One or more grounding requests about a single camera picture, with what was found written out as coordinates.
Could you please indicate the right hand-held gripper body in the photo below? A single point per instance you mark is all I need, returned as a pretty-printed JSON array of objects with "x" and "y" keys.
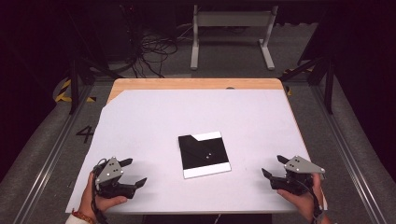
[{"x": 300, "y": 168}]

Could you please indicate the wooden table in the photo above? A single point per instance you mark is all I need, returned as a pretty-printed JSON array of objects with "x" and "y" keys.
[{"x": 186, "y": 84}]

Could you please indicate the person's right hand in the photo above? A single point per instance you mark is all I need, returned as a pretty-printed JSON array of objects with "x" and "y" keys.
[{"x": 306, "y": 203}]

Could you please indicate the person's left hand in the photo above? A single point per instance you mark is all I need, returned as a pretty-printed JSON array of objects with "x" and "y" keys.
[{"x": 90, "y": 205}]

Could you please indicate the black metal stand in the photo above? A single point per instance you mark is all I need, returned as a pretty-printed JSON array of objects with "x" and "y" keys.
[
  {"x": 328, "y": 87},
  {"x": 74, "y": 87}
]

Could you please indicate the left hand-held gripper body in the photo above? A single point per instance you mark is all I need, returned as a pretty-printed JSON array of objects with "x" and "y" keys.
[{"x": 109, "y": 172}]

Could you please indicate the white metal desk frame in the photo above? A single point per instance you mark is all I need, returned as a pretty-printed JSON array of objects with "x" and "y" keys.
[{"x": 232, "y": 18}]

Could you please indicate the metal floor rail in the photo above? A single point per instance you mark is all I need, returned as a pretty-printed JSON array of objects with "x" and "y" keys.
[
  {"x": 348, "y": 161},
  {"x": 46, "y": 161}
]

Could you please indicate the white paper sheet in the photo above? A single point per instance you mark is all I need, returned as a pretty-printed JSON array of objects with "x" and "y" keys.
[{"x": 186, "y": 112}]

